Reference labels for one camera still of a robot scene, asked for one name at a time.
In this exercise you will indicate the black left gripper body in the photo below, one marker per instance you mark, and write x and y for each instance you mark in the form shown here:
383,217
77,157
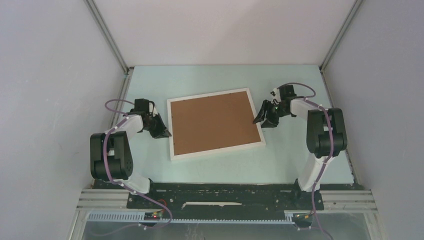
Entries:
153,128

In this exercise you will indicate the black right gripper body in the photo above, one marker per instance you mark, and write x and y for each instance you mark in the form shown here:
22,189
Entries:
279,112

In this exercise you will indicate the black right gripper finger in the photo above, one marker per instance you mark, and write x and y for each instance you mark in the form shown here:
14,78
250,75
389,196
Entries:
263,111
272,122

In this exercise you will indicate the white picture frame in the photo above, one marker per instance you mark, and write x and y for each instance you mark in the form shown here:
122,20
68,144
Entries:
215,152

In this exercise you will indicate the brown backing board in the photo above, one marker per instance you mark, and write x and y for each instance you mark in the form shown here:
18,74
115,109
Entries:
213,121

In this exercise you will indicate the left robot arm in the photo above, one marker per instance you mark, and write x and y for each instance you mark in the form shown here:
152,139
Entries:
111,159

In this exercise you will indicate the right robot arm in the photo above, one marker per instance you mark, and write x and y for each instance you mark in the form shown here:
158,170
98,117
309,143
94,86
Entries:
326,133

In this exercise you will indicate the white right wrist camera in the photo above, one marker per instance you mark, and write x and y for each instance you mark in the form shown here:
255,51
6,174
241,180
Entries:
276,96

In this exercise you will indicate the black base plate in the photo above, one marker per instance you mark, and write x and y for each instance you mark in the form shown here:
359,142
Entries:
233,202

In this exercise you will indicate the aluminium corner rail right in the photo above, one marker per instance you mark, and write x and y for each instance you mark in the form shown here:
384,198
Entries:
357,4

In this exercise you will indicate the aluminium corner rail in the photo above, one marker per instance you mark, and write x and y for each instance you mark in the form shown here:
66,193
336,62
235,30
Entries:
104,30
357,4

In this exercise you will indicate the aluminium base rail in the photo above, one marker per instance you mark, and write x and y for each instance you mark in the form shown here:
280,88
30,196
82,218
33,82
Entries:
113,204

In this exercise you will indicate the aluminium corner rail left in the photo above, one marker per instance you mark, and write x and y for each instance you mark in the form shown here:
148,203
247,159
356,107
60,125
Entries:
104,30

